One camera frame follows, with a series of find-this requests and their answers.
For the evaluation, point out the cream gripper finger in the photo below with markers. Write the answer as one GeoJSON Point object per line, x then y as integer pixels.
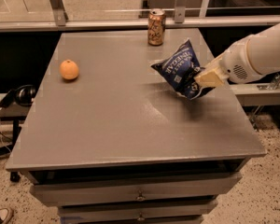
{"type": "Point", "coordinates": [210, 78]}
{"type": "Point", "coordinates": [214, 65]}

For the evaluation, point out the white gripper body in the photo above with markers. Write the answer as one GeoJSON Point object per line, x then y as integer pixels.
{"type": "Point", "coordinates": [234, 62]}

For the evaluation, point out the blue chip bag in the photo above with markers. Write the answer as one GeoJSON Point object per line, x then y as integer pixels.
{"type": "Point", "coordinates": [179, 71]}

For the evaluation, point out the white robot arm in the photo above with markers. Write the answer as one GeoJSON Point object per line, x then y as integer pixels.
{"type": "Point", "coordinates": [263, 50]}

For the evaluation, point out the orange soda can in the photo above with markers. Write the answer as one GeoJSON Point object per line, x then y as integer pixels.
{"type": "Point", "coordinates": [156, 26]}

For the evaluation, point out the metal drawer knob upper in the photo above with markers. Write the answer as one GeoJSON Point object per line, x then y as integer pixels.
{"type": "Point", "coordinates": [140, 197]}

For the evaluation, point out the metal drawer knob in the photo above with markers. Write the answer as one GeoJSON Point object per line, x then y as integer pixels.
{"type": "Point", "coordinates": [140, 197]}
{"type": "Point", "coordinates": [141, 218]}

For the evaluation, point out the orange fruit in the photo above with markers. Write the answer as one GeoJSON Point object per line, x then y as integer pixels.
{"type": "Point", "coordinates": [69, 70]}

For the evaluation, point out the grey drawer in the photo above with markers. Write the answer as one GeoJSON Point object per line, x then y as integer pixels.
{"type": "Point", "coordinates": [126, 190]}
{"type": "Point", "coordinates": [130, 211]}

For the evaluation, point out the metal drawer knob lower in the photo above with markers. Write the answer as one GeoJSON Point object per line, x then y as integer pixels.
{"type": "Point", "coordinates": [141, 218]}

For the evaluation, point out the black headphones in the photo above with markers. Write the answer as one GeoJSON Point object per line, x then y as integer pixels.
{"type": "Point", "coordinates": [23, 96]}

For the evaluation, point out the grey top drawer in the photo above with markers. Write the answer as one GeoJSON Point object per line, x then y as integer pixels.
{"type": "Point", "coordinates": [126, 190]}

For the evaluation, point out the black and white sneaker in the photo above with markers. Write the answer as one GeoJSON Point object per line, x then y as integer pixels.
{"type": "Point", "coordinates": [6, 215]}

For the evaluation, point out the metal railing post right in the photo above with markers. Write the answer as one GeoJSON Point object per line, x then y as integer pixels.
{"type": "Point", "coordinates": [180, 11]}

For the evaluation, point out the metal railing post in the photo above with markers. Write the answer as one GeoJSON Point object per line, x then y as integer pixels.
{"type": "Point", "coordinates": [59, 12]}
{"type": "Point", "coordinates": [180, 11]}

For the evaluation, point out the metal railing post left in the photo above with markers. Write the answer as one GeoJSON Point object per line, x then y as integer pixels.
{"type": "Point", "coordinates": [59, 12]}

